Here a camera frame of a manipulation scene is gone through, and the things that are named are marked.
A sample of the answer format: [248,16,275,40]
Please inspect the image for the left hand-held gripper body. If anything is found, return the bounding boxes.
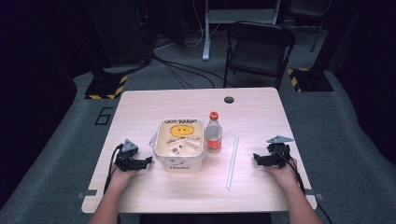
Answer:
[115,138,142,173]

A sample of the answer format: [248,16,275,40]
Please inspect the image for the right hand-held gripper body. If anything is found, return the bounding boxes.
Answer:
[263,134,295,169]

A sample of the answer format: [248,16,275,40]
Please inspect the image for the white straw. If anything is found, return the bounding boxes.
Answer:
[225,134,240,191]

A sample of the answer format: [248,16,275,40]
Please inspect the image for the white plastic bin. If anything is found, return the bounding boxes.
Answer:
[148,117,208,175]

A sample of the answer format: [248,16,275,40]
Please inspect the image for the clear bottle with orange cap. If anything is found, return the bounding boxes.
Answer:
[204,111,224,154]

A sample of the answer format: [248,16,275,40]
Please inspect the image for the person's right hand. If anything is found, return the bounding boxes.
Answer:
[263,158,299,189]

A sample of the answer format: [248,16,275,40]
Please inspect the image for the person's left hand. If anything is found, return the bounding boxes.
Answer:
[109,163,142,189]

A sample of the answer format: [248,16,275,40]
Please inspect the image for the black folding chair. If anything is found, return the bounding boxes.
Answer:
[222,21,297,91]

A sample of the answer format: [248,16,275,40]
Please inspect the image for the black equipment cabinet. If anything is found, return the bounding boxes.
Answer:
[83,0,154,68]

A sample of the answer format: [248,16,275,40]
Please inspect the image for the left hand-held gripper black cable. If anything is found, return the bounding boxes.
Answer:
[103,143,124,194]

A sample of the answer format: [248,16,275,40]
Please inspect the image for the hand-held gripper black cable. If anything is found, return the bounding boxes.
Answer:
[103,143,124,194]
[273,144,333,224]

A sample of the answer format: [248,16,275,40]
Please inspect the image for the right hand-held gripper black cable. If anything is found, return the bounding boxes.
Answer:
[273,144,333,224]

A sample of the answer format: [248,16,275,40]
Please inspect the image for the grey metal table bracket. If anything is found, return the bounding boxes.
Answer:
[77,189,98,201]
[303,188,324,202]

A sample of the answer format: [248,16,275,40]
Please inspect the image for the black yellow striped base plate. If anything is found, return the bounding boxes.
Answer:
[286,67,335,93]
[84,73,130,101]

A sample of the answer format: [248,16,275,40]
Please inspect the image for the black floor cables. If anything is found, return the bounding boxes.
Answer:
[151,50,235,91]

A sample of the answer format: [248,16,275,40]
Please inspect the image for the white desk frame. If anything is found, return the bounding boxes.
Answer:
[202,0,283,62]

